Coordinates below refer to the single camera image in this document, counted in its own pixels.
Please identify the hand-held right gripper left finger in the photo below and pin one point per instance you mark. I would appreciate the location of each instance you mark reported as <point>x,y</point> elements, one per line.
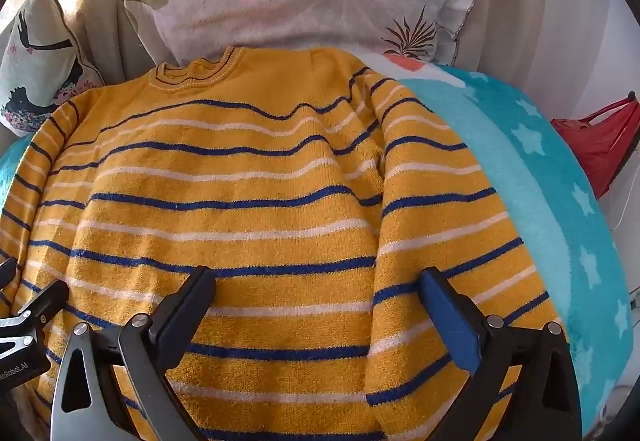
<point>186,302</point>

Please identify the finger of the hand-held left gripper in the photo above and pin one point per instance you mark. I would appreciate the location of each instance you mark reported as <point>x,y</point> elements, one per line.
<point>7,275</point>
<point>44,300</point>

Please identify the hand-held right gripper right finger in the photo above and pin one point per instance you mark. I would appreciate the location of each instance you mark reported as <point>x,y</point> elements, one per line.
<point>446,317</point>

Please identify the yellow striped towel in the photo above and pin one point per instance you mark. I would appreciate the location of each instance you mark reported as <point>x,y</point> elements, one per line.
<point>240,201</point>

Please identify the teal printed fleece blanket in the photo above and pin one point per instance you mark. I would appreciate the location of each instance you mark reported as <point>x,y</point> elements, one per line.
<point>545,201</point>

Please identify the bird print cushion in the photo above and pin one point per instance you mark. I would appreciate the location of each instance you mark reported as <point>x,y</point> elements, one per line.
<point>35,66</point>

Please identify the red cloth at bed edge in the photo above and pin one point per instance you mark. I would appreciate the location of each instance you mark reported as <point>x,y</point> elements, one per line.
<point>600,146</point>

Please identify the beige curtain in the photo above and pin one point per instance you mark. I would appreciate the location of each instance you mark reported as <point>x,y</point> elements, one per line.
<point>95,21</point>

